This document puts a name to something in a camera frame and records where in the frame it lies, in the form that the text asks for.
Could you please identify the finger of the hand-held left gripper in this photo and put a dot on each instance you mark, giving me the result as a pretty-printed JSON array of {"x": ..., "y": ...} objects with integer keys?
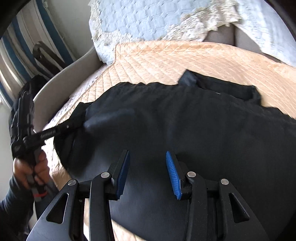
[{"x": 49, "y": 134}]

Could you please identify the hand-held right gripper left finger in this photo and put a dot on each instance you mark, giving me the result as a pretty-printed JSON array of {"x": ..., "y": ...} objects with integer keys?
[{"x": 121, "y": 176}]

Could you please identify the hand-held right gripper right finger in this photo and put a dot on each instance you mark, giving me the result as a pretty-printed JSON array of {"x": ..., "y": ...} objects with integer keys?
[{"x": 173, "y": 176}]

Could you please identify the black leather jacket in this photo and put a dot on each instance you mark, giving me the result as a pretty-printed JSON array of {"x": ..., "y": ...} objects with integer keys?
[{"x": 185, "y": 127}]

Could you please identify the person's left forearm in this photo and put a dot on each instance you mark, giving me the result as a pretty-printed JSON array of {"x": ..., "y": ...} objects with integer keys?
[{"x": 11, "y": 208}]

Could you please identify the person's left hand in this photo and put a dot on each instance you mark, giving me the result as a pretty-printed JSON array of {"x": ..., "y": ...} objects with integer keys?
[{"x": 19, "y": 169}]

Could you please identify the grey sofa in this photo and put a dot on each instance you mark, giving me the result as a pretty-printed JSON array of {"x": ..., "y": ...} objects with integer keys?
[{"x": 60, "y": 85}]

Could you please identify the silver floral quilted seat cover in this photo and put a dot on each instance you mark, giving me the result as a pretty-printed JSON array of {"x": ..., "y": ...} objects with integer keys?
[{"x": 76, "y": 92}]

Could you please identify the black chair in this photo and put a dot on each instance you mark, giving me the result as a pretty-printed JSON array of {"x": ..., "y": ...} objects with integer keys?
[{"x": 46, "y": 60}]

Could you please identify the blue white striped cloth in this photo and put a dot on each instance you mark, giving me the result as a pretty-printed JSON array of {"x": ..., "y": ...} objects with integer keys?
[{"x": 30, "y": 34}]

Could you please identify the beige quilted blanket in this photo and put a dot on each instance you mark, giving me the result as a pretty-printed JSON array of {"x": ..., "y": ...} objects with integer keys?
[{"x": 161, "y": 64}]

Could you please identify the light blue quilted lace cover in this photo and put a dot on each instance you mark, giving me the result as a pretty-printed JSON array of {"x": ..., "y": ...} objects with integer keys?
[{"x": 138, "y": 23}]

